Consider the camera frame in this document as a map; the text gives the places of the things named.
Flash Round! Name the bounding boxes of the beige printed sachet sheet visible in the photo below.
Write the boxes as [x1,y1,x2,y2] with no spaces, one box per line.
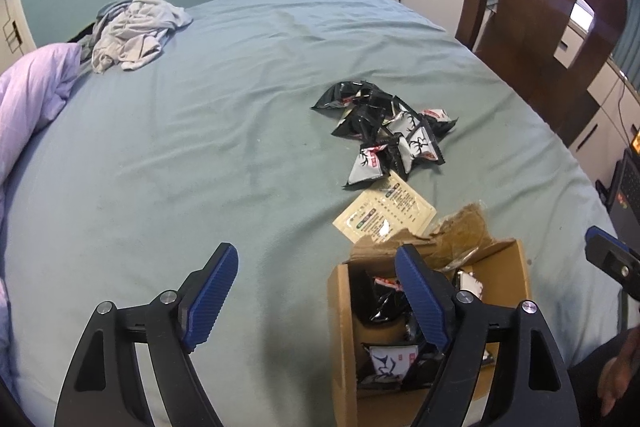
[333,171,437,244]

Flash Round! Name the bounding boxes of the black antler-print snack packet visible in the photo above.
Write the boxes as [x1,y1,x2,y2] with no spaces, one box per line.
[452,271,485,298]
[362,343,423,390]
[372,274,416,325]

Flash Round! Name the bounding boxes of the cardboard box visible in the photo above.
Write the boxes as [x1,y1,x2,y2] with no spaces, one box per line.
[327,234,533,427]

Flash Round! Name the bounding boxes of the person's right hand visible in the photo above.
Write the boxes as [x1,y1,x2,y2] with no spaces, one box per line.
[597,339,640,418]

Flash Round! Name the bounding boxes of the black laptop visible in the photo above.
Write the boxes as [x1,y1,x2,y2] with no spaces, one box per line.
[595,134,640,228]

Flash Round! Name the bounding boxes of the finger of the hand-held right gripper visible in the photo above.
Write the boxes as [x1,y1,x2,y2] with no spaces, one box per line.
[585,226,640,303]

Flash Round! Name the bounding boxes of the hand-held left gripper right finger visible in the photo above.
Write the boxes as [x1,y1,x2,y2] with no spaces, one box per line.
[394,244,581,427]

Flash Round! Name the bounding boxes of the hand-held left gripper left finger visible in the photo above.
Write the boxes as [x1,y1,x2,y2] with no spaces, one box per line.
[52,243,239,427]

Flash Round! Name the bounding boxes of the white panel door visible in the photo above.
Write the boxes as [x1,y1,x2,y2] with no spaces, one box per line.
[0,0,36,62]

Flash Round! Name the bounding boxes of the purple duvet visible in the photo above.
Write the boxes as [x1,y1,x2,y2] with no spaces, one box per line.
[0,43,83,403]

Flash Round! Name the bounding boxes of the pile of black snack packets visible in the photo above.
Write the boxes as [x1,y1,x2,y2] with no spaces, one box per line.
[310,79,458,190]

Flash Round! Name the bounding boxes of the dark wooden chair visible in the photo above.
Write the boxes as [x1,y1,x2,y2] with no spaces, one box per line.
[455,0,628,148]

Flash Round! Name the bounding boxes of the person's dark clothing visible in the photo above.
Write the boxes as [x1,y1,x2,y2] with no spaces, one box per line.
[567,327,640,427]

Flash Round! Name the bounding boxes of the white sideboard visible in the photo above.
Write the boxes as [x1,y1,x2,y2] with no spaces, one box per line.
[552,22,640,188]

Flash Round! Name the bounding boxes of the grey crumpled clothes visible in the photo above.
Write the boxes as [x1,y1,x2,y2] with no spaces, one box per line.
[80,0,193,75]

